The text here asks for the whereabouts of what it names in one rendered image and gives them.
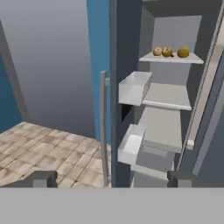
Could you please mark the grey freezer drawer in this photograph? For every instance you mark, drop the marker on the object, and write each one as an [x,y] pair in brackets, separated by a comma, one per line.
[151,163]

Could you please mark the pink peach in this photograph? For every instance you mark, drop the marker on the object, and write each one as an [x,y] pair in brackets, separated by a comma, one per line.
[157,51]

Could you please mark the short grey freezer rack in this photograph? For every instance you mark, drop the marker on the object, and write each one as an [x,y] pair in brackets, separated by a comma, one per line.
[172,58]

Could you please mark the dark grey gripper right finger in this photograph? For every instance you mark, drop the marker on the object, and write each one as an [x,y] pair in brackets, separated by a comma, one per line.
[180,176]

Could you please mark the large white door bin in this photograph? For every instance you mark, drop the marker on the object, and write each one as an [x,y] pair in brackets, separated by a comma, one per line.
[131,89]

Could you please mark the tall grey cabinet panel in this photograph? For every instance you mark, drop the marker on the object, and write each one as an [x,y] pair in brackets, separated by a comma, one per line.
[52,64]

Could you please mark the small white door bin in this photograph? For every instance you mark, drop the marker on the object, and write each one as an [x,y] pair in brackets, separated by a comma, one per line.
[130,145]

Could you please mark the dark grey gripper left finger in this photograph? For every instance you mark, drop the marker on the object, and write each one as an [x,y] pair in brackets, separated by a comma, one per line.
[43,176]

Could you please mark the grey fridge door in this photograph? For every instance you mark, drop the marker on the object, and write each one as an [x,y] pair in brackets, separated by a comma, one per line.
[214,140]

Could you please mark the yellow squash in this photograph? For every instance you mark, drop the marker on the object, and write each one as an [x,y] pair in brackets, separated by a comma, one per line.
[183,52]

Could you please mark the dark grey freezer door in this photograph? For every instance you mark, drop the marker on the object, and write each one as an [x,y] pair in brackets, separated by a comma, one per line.
[125,43]

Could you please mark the grey freezer cabinet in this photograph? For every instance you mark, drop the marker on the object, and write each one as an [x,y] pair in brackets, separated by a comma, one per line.
[175,32]

